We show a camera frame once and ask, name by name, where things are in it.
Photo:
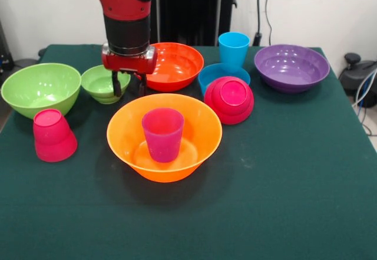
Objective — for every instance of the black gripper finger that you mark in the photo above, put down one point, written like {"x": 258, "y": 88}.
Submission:
{"x": 116, "y": 83}
{"x": 142, "y": 84}

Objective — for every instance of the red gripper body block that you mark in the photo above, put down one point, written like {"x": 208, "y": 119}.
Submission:
{"x": 129, "y": 64}

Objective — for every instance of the small green bowl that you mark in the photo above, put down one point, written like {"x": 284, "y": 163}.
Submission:
{"x": 97, "y": 86}

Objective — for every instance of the red bowl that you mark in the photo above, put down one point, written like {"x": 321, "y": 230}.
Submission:
{"x": 176, "y": 68}

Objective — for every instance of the large orange bowl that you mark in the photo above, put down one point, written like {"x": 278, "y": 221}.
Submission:
{"x": 123, "y": 142}

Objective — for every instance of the purple cup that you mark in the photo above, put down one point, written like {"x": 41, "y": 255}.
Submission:
{"x": 163, "y": 142}

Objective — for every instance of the pink cup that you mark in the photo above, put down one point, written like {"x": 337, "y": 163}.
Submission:
{"x": 54, "y": 139}

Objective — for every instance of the pink bowl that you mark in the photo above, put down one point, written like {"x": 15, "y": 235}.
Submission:
{"x": 229, "y": 100}

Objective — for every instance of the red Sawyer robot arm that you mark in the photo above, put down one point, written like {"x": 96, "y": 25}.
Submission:
{"x": 126, "y": 12}

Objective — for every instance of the blue bowl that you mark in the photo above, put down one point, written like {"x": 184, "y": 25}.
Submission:
{"x": 207, "y": 72}

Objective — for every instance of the large green bowl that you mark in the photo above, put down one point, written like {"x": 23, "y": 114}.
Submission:
{"x": 41, "y": 92}

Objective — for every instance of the blue cup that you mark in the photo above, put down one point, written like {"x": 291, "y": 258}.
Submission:
{"x": 234, "y": 50}

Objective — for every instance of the black equipment box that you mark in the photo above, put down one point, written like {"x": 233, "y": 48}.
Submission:
{"x": 4, "y": 50}

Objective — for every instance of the dark green tablecloth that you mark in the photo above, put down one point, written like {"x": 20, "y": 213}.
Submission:
{"x": 250, "y": 168}

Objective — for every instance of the purple bowl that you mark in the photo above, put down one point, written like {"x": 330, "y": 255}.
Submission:
{"x": 291, "y": 68}

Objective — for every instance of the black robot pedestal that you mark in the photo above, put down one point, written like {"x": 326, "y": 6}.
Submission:
{"x": 191, "y": 9}

